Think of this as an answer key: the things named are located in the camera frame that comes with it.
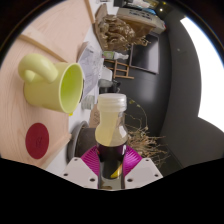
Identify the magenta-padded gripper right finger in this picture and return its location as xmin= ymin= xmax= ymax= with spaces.
xmin=122 ymin=145 xmax=164 ymax=190

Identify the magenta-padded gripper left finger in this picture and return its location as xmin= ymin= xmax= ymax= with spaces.
xmin=60 ymin=145 xmax=101 ymax=190

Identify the clear bottle with dark drink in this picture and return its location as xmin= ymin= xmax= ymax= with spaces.
xmin=94 ymin=93 xmax=129 ymax=181

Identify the grey plant saucer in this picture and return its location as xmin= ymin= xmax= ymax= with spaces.
xmin=66 ymin=120 xmax=89 ymax=163

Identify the flat round red coaster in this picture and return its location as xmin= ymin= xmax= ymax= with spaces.
xmin=25 ymin=122 xmax=50 ymax=160

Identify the brown cardboard box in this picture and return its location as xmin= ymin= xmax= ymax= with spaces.
xmin=88 ymin=103 xmax=101 ymax=129

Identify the small white cup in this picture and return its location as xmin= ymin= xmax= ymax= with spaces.
xmin=80 ymin=94 xmax=96 ymax=111

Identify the yellow-green mug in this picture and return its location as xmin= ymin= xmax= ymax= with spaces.
xmin=17 ymin=53 xmax=84 ymax=115

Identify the folded newspaper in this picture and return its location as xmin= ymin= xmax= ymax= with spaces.
xmin=77 ymin=43 xmax=104 ymax=99

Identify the wooden easel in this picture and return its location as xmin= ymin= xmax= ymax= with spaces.
xmin=103 ymin=59 xmax=135 ymax=80

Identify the long ceiling light strip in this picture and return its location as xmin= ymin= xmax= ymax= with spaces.
xmin=179 ymin=16 xmax=224 ymax=133

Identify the green spray bottle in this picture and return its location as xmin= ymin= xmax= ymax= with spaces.
xmin=102 ymin=50 xmax=129 ymax=61

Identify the brown carved wooden sculpture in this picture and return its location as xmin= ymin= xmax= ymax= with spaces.
xmin=94 ymin=3 xmax=158 ymax=53

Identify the light wooden drawing board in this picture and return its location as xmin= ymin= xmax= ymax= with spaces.
xmin=0 ymin=0 xmax=96 ymax=169

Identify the black wall screen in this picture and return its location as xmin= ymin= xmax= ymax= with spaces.
xmin=129 ymin=33 xmax=160 ymax=75

